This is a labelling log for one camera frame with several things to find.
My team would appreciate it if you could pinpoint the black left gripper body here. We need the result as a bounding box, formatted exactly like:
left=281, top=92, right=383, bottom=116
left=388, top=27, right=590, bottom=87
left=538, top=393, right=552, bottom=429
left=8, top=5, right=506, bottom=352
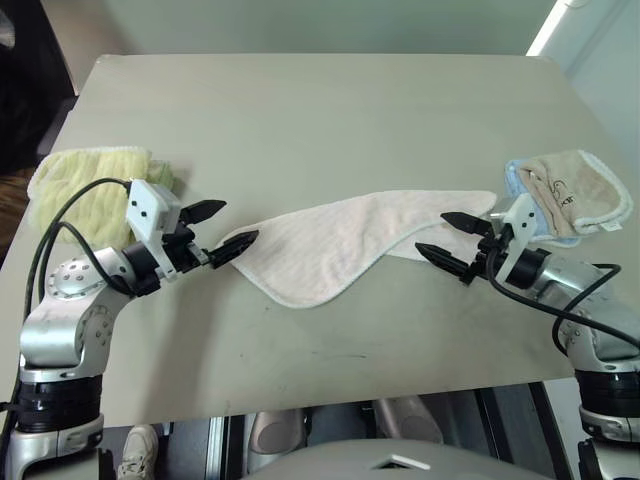
left=160, top=222, right=214, bottom=275

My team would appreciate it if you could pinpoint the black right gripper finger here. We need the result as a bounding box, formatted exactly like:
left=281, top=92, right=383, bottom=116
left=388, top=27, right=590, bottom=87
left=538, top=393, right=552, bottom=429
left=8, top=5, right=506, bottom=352
left=439, top=210, right=495, bottom=237
left=414, top=242, right=477, bottom=282

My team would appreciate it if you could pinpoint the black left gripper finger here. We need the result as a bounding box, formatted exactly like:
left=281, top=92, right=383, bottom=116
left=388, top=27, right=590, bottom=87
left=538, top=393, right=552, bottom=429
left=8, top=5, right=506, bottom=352
left=179, top=198, right=228, bottom=226
left=206, top=229, right=261, bottom=270

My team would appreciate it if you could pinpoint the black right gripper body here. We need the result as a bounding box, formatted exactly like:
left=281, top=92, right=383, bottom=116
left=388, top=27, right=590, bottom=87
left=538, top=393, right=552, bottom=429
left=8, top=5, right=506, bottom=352
left=460, top=228, right=516, bottom=287

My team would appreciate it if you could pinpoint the pale pink towel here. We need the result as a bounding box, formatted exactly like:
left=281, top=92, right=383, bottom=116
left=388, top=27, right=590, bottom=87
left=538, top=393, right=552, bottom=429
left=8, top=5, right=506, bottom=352
left=230, top=189, right=499, bottom=310

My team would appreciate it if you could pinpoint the folded light green towel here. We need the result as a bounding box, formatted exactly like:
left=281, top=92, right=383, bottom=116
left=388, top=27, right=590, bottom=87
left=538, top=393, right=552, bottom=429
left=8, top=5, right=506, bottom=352
left=146, top=158, right=178, bottom=194

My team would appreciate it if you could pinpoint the folded beige towel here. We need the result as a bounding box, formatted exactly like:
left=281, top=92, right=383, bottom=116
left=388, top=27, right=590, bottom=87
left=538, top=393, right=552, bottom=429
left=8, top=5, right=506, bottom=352
left=516, top=148, right=634, bottom=237

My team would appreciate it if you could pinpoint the folded yellow towel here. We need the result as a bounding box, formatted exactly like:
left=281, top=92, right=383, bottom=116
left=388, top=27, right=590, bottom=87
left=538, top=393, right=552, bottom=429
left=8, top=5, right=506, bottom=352
left=25, top=145, right=154, bottom=247

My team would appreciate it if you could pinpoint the brown rounded shape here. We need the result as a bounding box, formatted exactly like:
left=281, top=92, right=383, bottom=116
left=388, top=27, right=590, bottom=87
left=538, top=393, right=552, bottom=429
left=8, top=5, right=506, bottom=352
left=374, top=394, right=444, bottom=444
left=248, top=408, right=308, bottom=474

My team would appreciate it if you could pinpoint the white sneaker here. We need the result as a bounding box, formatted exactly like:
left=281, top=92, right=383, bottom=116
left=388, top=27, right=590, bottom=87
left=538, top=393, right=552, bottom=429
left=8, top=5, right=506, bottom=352
left=117, top=424, right=161, bottom=480

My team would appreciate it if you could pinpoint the black chair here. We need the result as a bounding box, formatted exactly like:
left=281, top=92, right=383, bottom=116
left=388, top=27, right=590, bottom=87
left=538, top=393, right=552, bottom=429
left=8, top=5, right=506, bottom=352
left=0, top=0, right=81, bottom=177

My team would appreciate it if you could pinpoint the grey robot torso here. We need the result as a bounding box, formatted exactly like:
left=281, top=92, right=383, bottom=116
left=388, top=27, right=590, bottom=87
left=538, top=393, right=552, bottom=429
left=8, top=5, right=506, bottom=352
left=246, top=438, right=557, bottom=480

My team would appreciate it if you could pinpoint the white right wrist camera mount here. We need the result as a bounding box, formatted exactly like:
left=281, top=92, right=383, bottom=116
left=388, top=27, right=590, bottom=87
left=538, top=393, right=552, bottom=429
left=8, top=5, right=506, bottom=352
left=487, top=192, right=537, bottom=287

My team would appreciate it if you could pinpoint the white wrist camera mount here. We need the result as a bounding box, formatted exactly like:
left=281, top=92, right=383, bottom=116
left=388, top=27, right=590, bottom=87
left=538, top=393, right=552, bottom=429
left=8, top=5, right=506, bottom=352
left=487, top=192, right=537, bottom=287
left=124, top=179, right=182, bottom=282

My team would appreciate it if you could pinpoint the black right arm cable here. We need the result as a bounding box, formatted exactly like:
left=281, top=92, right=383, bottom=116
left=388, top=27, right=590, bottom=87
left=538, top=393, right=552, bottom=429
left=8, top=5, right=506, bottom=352
left=486, top=248, right=640, bottom=357

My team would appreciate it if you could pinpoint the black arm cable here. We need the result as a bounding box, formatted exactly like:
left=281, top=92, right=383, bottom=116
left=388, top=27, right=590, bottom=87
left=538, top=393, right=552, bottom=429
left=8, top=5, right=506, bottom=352
left=24, top=177, right=137, bottom=321
left=486, top=248, right=640, bottom=357

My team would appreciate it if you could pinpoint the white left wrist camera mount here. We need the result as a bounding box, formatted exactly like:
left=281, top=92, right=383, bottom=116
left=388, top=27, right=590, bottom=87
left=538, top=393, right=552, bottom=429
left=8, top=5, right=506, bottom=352
left=124, top=179, right=182, bottom=282

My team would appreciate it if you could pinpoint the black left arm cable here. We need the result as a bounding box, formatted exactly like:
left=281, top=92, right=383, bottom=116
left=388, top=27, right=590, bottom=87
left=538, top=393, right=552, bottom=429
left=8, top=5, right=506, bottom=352
left=24, top=177, right=137, bottom=321

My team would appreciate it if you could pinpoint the white window frame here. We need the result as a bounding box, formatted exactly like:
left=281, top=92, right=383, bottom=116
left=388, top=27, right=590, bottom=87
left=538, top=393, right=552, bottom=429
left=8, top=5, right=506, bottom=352
left=524, top=0, right=640, bottom=74

